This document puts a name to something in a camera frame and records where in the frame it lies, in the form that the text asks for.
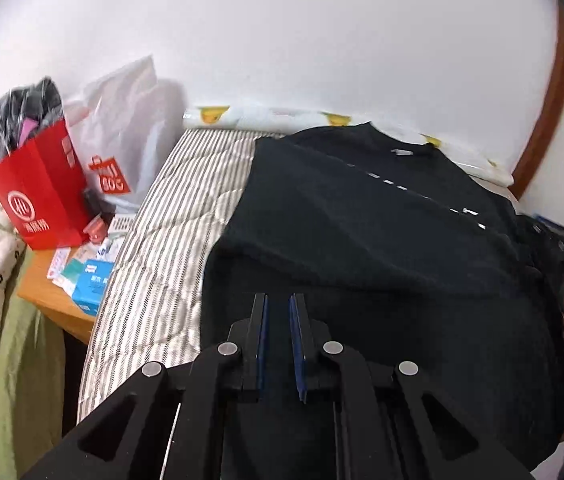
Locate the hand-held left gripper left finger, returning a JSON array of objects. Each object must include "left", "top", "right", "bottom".
[{"left": 22, "top": 292, "right": 269, "bottom": 480}]

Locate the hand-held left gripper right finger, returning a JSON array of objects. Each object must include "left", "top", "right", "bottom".
[{"left": 288, "top": 293, "right": 538, "bottom": 480}]

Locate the black t-shirt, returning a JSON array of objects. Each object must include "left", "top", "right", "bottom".
[{"left": 201, "top": 122, "right": 564, "bottom": 480}]

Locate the dark clothes bundle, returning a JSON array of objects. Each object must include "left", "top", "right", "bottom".
[{"left": 0, "top": 77, "right": 65, "bottom": 166}]

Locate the striped quilted mattress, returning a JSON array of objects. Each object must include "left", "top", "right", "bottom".
[{"left": 77, "top": 129, "right": 288, "bottom": 426}]

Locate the blue and white box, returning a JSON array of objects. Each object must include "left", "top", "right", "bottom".
[{"left": 71, "top": 259, "right": 113, "bottom": 317}]

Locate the small red box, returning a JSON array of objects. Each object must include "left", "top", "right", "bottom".
[{"left": 83, "top": 215, "right": 114, "bottom": 247}]

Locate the wooden nightstand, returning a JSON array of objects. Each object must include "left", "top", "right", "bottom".
[{"left": 0, "top": 140, "right": 115, "bottom": 346}]

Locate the pill blister pack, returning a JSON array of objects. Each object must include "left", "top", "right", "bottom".
[{"left": 47, "top": 247, "right": 71, "bottom": 281}]

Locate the duck-printed white cushion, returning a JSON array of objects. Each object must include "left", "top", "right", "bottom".
[{"left": 182, "top": 105, "right": 515, "bottom": 186}]

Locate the green cloth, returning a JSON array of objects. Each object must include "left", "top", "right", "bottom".
[{"left": 0, "top": 247, "right": 66, "bottom": 480}]

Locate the white plastic bag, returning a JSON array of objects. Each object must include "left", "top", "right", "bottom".
[{"left": 64, "top": 55, "right": 188, "bottom": 211}]

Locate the red paper bag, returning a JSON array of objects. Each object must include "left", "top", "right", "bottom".
[{"left": 0, "top": 121, "right": 92, "bottom": 251}]

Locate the brown wooden door frame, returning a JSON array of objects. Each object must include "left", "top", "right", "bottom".
[{"left": 509, "top": 0, "right": 564, "bottom": 202}]

